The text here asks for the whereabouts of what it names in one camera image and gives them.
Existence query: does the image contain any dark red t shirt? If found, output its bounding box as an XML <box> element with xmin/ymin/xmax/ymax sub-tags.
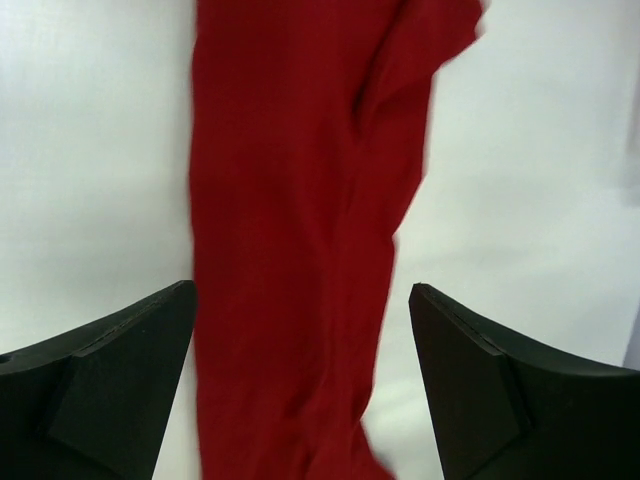
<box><xmin>190</xmin><ymin>0</ymin><xmax>483</xmax><ymax>479</ymax></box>

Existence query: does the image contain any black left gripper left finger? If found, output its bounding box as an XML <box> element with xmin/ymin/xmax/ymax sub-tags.
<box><xmin>1</xmin><ymin>280</ymin><xmax>196</xmax><ymax>480</ymax></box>

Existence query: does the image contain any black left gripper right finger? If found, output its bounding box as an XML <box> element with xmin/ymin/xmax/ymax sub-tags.
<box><xmin>409</xmin><ymin>284</ymin><xmax>639</xmax><ymax>480</ymax></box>

